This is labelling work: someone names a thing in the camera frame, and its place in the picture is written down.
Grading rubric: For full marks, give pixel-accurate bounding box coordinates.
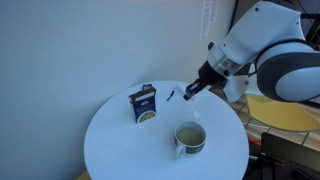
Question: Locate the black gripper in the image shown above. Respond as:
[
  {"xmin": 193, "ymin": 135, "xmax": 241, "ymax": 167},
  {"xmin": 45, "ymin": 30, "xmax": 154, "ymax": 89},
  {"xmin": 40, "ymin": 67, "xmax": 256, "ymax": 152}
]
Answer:
[{"xmin": 182, "ymin": 60, "xmax": 228, "ymax": 101}]

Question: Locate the green and white mug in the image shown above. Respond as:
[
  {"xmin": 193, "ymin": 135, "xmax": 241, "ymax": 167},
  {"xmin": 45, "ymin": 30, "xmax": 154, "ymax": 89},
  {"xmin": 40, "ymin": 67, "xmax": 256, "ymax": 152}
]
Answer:
[{"xmin": 173, "ymin": 119, "xmax": 207, "ymax": 160}]

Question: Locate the dry pasta heap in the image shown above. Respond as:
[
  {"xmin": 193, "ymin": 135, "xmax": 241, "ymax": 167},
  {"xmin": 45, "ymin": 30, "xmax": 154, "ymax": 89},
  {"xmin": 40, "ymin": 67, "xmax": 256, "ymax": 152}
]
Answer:
[{"xmin": 176, "ymin": 127, "xmax": 205, "ymax": 147}]

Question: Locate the blue pasta box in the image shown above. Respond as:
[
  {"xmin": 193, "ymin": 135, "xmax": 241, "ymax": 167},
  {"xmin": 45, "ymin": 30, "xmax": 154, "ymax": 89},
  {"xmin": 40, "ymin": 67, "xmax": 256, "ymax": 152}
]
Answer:
[{"xmin": 128, "ymin": 83, "xmax": 158, "ymax": 125}]

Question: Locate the yellow round seat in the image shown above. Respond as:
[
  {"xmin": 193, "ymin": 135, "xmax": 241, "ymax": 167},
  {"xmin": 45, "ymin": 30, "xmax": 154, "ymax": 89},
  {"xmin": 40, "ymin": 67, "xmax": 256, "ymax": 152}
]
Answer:
[{"xmin": 244, "ymin": 93, "xmax": 320, "ymax": 132}]

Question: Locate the black robot stand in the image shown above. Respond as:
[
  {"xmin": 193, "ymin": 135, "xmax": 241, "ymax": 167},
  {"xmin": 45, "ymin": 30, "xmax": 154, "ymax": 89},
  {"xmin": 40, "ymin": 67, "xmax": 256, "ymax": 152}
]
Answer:
[{"xmin": 248, "ymin": 132, "xmax": 320, "ymax": 180}]

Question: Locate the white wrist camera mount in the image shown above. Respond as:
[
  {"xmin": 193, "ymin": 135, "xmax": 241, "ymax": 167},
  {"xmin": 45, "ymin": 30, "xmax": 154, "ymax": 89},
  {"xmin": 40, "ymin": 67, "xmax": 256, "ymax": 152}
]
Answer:
[{"xmin": 222, "ymin": 74, "xmax": 252, "ymax": 103}]

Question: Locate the printed paper on wall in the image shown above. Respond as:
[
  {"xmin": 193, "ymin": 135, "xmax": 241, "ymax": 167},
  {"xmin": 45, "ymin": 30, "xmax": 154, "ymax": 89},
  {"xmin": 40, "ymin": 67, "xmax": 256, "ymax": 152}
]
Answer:
[{"xmin": 199, "ymin": 0, "xmax": 220, "ymax": 42}]

